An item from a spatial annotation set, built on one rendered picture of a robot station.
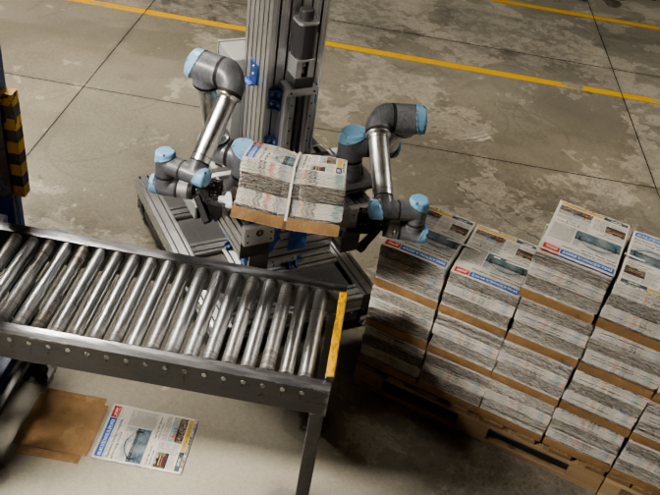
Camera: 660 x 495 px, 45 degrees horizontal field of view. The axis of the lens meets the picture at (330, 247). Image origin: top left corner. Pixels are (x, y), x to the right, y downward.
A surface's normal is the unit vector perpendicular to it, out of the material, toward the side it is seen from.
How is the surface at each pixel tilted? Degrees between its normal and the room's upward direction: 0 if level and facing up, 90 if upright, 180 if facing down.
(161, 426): 1
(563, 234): 2
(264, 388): 90
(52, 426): 0
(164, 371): 90
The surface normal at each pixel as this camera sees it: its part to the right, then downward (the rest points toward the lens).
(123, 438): 0.13, -0.77
